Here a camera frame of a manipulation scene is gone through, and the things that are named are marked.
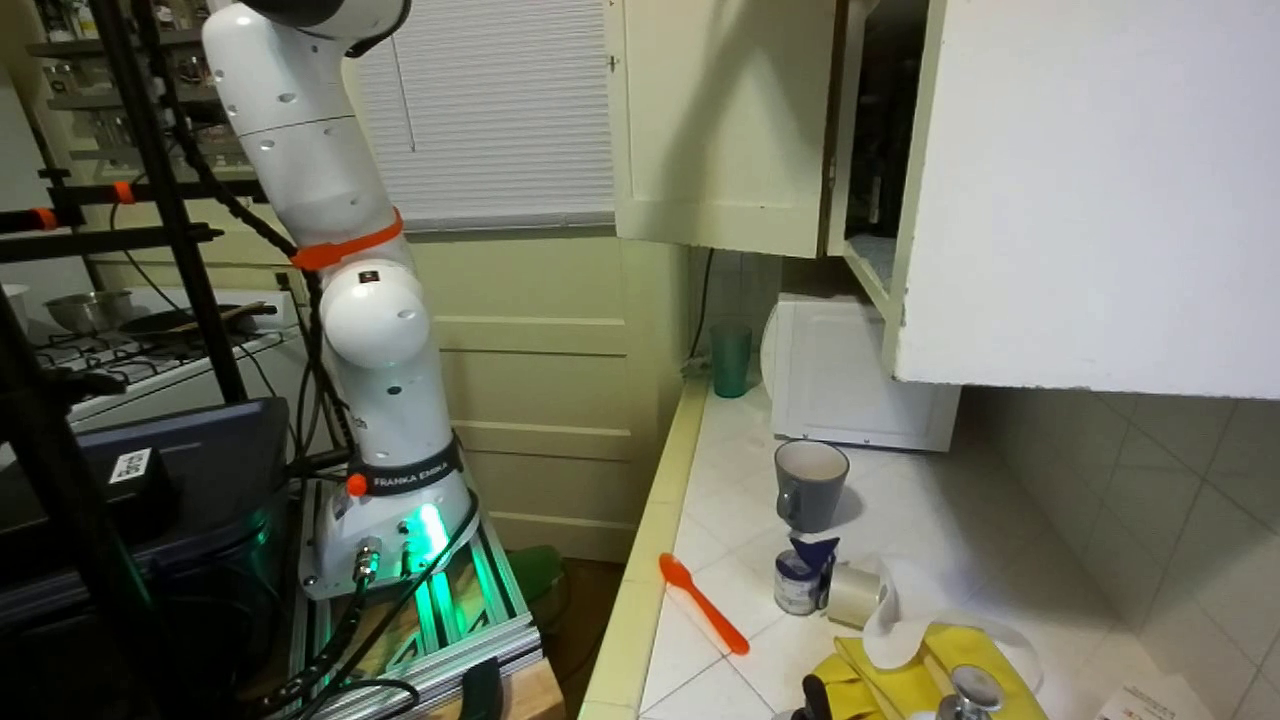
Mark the white microwave oven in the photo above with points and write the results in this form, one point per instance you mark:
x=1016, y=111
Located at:
x=824, y=378

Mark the white window blind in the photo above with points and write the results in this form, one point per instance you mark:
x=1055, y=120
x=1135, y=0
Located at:
x=491, y=116

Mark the small blue white mug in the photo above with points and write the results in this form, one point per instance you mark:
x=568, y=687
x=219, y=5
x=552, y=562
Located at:
x=801, y=575

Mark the clear tape roll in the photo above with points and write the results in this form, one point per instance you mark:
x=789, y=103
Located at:
x=855, y=594

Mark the grey ceramic mug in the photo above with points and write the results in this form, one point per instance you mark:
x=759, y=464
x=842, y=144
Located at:
x=811, y=481

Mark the cream cabinet door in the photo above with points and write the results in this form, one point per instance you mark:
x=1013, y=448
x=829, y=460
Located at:
x=1092, y=196

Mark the green plastic cup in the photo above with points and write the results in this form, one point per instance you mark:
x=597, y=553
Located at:
x=731, y=363

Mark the orange plastic spoon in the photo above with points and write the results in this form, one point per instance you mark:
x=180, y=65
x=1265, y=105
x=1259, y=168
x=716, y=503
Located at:
x=705, y=604

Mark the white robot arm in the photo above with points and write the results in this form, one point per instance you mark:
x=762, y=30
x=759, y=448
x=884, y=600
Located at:
x=278, y=68

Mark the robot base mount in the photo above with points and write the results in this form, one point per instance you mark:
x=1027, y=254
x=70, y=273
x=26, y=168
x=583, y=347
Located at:
x=457, y=613

